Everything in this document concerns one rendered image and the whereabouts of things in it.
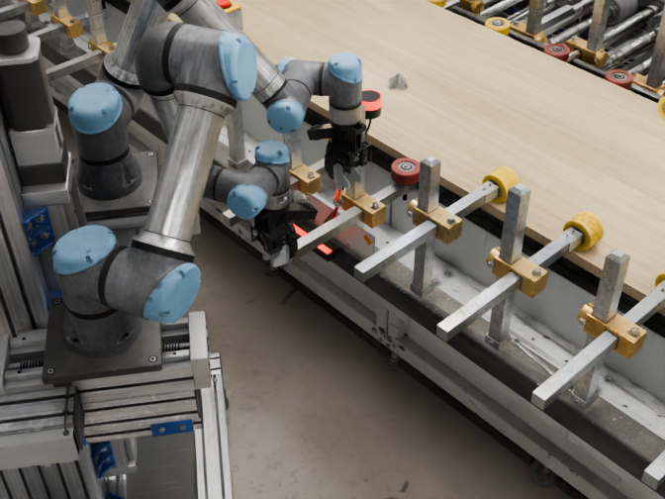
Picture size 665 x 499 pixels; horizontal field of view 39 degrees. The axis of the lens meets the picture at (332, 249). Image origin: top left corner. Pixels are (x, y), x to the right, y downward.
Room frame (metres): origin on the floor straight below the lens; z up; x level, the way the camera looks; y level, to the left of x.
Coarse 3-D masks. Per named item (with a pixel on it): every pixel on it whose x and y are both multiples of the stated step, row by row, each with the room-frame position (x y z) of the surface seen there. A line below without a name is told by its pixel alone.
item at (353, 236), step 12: (312, 204) 2.03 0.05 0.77; (324, 204) 2.00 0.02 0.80; (324, 216) 2.00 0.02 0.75; (348, 228) 1.92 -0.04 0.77; (360, 228) 1.89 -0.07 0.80; (348, 240) 1.92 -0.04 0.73; (360, 240) 1.89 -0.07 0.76; (372, 240) 1.86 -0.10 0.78; (360, 252) 1.89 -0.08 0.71; (372, 252) 1.86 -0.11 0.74
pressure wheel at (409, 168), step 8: (400, 160) 2.04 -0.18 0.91; (408, 160) 2.04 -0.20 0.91; (416, 160) 2.03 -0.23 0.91; (392, 168) 2.00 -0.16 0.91; (400, 168) 2.00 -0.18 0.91; (408, 168) 2.00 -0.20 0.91; (416, 168) 2.00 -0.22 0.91; (392, 176) 2.00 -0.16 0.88; (400, 176) 1.98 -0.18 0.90; (408, 176) 1.97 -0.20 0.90; (416, 176) 1.98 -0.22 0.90; (408, 184) 1.97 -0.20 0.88
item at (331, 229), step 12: (384, 192) 1.96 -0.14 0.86; (396, 192) 1.97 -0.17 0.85; (408, 192) 1.99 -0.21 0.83; (384, 204) 1.94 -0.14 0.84; (336, 216) 1.86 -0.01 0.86; (348, 216) 1.86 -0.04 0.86; (360, 216) 1.88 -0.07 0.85; (324, 228) 1.82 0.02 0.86; (336, 228) 1.82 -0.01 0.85; (300, 240) 1.77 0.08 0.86; (312, 240) 1.77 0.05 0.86; (324, 240) 1.79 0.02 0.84; (300, 252) 1.74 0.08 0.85
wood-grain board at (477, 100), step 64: (128, 0) 3.07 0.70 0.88; (256, 0) 3.01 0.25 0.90; (320, 0) 3.00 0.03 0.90; (384, 0) 2.99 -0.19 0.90; (384, 64) 2.55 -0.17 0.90; (448, 64) 2.55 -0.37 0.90; (512, 64) 2.54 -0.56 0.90; (384, 128) 2.20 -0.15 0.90; (448, 128) 2.20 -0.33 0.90; (512, 128) 2.19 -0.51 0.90; (576, 128) 2.19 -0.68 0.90; (640, 128) 2.18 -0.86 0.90; (576, 192) 1.89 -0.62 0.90; (640, 192) 1.89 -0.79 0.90; (576, 256) 1.65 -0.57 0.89; (640, 256) 1.64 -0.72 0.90
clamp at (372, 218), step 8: (344, 192) 1.95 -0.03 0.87; (344, 200) 1.93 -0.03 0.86; (352, 200) 1.92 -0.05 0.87; (360, 200) 1.91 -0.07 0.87; (368, 200) 1.91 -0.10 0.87; (376, 200) 1.91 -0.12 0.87; (344, 208) 1.93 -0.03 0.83; (360, 208) 1.89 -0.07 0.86; (368, 208) 1.88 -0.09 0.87; (384, 208) 1.89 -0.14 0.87; (368, 216) 1.87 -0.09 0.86; (376, 216) 1.87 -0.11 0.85; (384, 216) 1.89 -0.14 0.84; (368, 224) 1.87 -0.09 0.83; (376, 224) 1.87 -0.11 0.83
